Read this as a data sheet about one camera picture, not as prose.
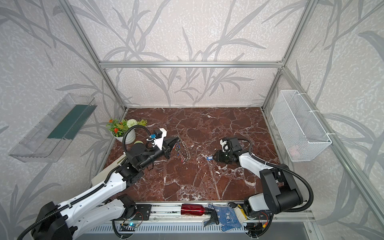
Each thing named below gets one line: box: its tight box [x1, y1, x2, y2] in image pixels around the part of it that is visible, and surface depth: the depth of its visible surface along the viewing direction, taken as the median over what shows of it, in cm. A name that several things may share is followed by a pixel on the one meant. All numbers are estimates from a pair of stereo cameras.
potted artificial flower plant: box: [106, 119, 148, 145], surface depth 93 cm
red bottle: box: [180, 203, 212, 216], surface depth 73 cm
